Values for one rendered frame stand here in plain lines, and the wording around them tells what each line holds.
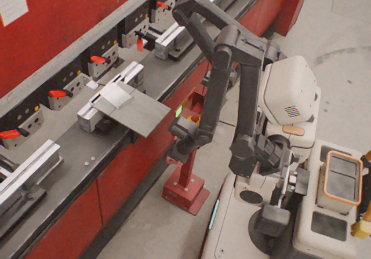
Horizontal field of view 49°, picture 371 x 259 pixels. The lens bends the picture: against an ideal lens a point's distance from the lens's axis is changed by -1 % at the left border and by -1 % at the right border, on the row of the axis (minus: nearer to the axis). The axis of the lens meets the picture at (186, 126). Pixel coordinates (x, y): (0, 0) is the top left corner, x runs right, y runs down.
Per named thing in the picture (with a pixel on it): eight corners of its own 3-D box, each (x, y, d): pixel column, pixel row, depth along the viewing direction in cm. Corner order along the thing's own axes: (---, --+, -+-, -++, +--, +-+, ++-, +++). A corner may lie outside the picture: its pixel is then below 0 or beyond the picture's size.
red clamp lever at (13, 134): (6, 135, 116) (30, 131, 125) (-4, 128, 117) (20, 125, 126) (4, 141, 116) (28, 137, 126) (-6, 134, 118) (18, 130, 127)
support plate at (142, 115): (146, 138, 161) (146, 137, 160) (93, 107, 168) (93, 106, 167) (171, 110, 171) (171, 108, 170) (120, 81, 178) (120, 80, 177)
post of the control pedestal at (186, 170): (185, 188, 249) (196, 135, 206) (177, 183, 250) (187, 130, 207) (189, 181, 252) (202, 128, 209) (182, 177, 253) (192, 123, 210)
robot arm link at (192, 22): (179, 10, 152) (189, -7, 158) (168, 14, 156) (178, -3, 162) (233, 90, 176) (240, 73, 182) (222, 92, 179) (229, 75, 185)
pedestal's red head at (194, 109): (198, 150, 201) (203, 127, 187) (170, 135, 204) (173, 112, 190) (217, 123, 212) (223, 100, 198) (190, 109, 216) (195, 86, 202)
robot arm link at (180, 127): (210, 142, 134) (217, 122, 140) (181, 122, 131) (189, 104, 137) (190, 154, 143) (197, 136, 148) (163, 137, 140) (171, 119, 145)
